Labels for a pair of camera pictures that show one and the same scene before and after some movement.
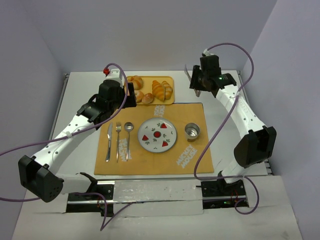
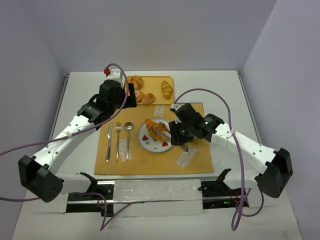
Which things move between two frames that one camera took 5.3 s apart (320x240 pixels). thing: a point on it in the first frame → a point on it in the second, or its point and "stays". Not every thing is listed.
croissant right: [168, 89] stays
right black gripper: [195, 78] → [175, 132]
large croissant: [158, 90] → [149, 124]
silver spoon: [128, 126] stays
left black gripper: [130, 99] stays
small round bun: [147, 98] stays
